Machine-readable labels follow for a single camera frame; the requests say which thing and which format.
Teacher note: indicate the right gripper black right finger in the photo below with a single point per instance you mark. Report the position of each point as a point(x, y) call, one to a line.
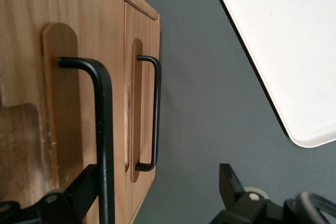
point(232, 190)

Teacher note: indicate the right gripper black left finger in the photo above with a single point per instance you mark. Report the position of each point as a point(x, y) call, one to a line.
point(78, 190)

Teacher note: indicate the cream rectangular tray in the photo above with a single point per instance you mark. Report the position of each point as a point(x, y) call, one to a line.
point(283, 51)

